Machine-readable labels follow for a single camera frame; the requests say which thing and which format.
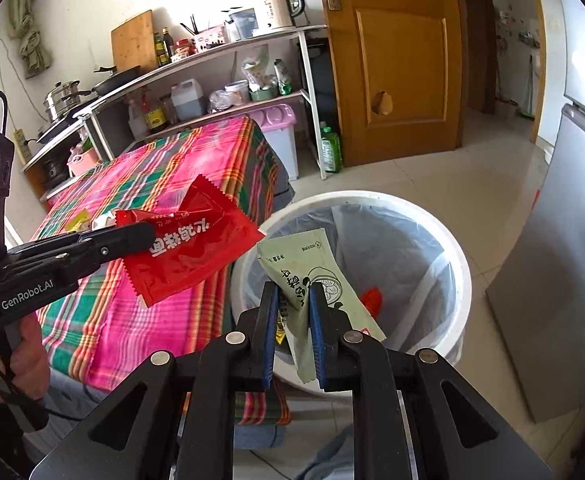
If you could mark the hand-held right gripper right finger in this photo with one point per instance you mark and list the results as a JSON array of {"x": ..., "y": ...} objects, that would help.
[{"x": 317, "y": 340}]

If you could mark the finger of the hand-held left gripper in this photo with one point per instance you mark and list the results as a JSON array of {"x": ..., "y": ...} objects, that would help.
[
  {"x": 122, "y": 240},
  {"x": 47, "y": 242}
]

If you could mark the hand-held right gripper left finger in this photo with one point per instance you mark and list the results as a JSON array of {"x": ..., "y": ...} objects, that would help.
[{"x": 271, "y": 340}]

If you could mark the red snack packet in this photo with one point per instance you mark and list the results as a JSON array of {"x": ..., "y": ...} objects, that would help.
[{"x": 192, "y": 255}]

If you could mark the pale green packet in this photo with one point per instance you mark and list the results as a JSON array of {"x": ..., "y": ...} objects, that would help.
[{"x": 297, "y": 265}]

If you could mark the white trash bin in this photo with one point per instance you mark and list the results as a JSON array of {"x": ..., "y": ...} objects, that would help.
[{"x": 452, "y": 280}]

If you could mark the person's left hand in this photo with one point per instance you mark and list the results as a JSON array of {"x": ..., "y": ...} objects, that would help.
[{"x": 30, "y": 360}]

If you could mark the white crumpled paper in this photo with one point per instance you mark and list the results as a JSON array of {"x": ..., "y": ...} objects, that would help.
[{"x": 103, "y": 220}]

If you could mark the yellow orange snack wrapper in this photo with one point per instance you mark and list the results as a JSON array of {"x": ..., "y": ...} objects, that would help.
[{"x": 80, "y": 221}]

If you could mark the plaid tablecloth table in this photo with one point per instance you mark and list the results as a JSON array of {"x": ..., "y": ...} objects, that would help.
[{"x": 162, "y": 180}]

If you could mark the dark cooking pot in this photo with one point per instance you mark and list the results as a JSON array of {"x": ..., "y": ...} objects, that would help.
[{"x": 53, "y": 170}]

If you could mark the pink basket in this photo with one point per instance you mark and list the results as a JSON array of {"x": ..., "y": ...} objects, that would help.
[{"x": 83, "y": 162}]

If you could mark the low white shelf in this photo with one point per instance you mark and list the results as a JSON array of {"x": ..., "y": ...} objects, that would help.
[{"x": 55, "y": 147}]

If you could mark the yellow power strip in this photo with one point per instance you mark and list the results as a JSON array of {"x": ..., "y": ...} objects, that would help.
[{"x": 21, "y": 145}]

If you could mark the black induction cooker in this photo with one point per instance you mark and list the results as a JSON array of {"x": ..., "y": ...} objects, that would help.
[{"x": 57, "y": 130}]

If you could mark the clear bin liner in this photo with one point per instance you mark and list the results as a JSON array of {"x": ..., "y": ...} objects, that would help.
[{"x": 402, "y": 260}]

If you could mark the clear plastic bottle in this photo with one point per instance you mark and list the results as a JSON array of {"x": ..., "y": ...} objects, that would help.
[{"x": 136, "y": 122}]

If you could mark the dark sauce bottle yellow label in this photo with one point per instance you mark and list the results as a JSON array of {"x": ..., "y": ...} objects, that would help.
[{"x": 155, "y": 117}]

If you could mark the steel steamer pot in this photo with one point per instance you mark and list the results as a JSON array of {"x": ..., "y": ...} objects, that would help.
[{"x": 62, "y": 102}]

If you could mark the white plastic jug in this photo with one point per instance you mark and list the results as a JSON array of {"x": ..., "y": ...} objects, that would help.
[{"x": 187, "y": 102}]

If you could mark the black frying pan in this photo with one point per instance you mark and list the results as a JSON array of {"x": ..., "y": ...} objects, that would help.
[{"x": 117, "y": 82}]

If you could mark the pink lidded bin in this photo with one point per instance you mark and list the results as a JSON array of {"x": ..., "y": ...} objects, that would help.
[{"x": 277, "y": 135}]

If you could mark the green plastic bottle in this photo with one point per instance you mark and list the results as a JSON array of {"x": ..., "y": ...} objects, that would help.
[{"x": 331, "y": 152}]

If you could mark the dark glass bottles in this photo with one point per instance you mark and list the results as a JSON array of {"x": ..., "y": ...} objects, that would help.
[{"x": 164, "y": 50}]

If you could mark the wooden cutting board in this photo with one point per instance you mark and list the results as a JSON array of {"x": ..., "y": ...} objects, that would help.
[{"x": 132, "y": 42}]

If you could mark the green bowl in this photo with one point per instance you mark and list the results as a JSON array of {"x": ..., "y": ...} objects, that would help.
[{"x": 263, "y": 94}]

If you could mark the hanging green cloth bags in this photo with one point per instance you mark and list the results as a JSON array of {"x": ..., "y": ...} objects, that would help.
[{"x": 30, "y": 40}]

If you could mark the tall white shelf unit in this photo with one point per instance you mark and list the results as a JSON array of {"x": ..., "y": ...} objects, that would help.
[{"x": 212, "y": 52}]

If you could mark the crumpled plastic bags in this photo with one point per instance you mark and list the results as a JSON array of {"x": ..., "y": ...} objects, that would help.
[{"x": 256, "y": 72}]

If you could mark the pink utensil box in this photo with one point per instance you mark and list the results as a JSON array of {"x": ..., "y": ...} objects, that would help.
[{"x": 211, "y": 39}]

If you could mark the water filter pitcher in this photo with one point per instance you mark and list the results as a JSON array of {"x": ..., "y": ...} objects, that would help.
[{"x": 242, "y": 25}]

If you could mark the grey refrigerator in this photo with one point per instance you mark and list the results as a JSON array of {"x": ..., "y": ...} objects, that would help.
[{"x": 562, "y": 260}]

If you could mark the white electric kettle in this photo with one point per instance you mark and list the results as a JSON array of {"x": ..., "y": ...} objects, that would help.
[{"x": 275, "y": 7}]

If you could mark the wooden door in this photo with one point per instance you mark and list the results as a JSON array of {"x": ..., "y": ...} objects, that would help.
[{"x": 402, "y": 60}]

